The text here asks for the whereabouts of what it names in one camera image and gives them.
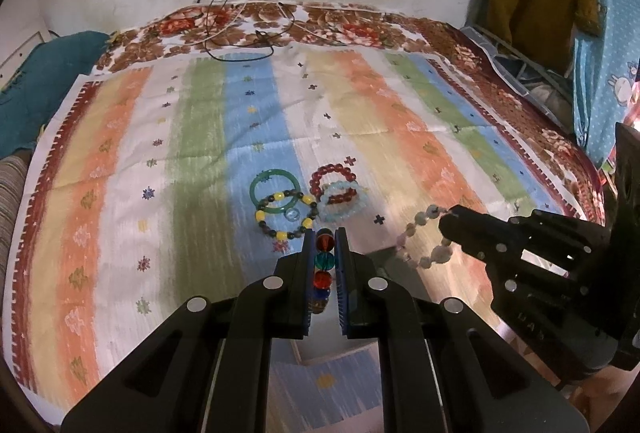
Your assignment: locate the striped colourful cloth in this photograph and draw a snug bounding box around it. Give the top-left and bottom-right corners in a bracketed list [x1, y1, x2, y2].
[3, 44, 604, 424]

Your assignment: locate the multicolour glass bead bracelet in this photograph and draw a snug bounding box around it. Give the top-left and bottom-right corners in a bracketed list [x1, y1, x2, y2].
[308, 227, 335, 315]

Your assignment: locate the teal pillow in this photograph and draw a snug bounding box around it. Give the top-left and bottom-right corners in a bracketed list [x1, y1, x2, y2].
[0, 31, 110, 158]

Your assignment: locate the yellow and black bead bracelet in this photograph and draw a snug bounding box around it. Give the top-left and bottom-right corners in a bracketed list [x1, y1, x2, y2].
[254, 188, 320, 243]

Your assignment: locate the floral brown bedsheet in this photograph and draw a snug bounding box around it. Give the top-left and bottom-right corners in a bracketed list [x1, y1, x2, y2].
[94, 2, 605, 231]

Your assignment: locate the green jade bangle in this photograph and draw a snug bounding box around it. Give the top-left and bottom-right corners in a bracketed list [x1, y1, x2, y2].
[248, 168, 302, 214]

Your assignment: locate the blue dotted curtain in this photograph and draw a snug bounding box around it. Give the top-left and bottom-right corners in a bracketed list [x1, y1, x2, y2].
[573, 0, 639, 173]

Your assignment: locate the pastel pink bead bracelet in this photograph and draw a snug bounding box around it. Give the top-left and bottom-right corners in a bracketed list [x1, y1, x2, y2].
[394, 204, 456, 270]

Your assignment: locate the striped grey cushion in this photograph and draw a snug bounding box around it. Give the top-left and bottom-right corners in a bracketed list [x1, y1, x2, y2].
[0, 149, 32, 283]

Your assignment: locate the light blue bead bracelet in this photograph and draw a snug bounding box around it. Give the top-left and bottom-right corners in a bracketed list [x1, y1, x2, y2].
[318, 179, 370, 224]

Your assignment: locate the dark red bead bracelet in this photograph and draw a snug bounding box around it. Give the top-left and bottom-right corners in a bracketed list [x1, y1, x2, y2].
[308, 163, 359, 208]

